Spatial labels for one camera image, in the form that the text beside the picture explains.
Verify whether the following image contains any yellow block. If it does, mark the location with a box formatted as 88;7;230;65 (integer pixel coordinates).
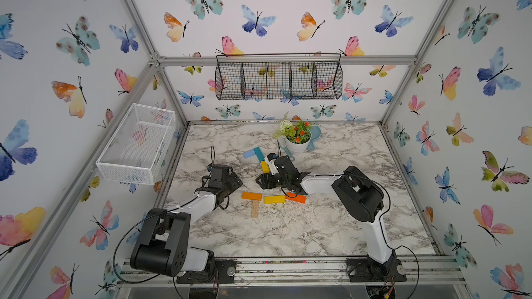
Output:
260;161;271;174
264;195;285;204

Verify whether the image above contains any light blue block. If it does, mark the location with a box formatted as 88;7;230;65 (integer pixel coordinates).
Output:
243;149;256;159

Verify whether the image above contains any teal block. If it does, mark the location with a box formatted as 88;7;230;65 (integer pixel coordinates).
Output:
254;148;265;162

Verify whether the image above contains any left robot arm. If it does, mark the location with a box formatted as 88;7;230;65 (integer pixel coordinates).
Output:
130;164;242;282

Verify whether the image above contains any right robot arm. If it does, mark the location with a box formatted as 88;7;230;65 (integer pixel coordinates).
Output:
256;156;407;282

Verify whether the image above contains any red orange block right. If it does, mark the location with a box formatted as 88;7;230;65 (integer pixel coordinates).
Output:
285;195;307;204

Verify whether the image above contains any white flower pot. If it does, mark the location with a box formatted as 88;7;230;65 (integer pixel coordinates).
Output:
284;137;310;156

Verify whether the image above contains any natural wood block lower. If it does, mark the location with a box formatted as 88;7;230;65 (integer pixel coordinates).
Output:
252;200;260;218

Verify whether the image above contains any artificial green orange plant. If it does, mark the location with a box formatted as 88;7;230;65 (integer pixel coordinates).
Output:
273;113;313;145

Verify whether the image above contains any light blue dustpan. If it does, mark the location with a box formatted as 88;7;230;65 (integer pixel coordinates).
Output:
307;126;321;151

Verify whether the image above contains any white mesh basket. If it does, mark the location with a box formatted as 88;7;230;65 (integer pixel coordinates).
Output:
96;103;176;185

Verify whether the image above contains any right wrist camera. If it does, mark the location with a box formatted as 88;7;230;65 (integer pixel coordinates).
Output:
267;159;278;175

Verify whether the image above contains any teal small brush handle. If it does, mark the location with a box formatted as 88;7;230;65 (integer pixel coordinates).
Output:
277;136;295;161

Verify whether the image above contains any black wire basket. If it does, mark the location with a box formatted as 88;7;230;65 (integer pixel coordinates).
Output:
215;53;343;101

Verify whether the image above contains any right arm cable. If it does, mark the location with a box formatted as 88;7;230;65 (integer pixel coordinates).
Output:
276;140;421;299

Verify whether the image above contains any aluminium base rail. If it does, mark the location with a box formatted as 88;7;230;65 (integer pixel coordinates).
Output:
116;255;466;288

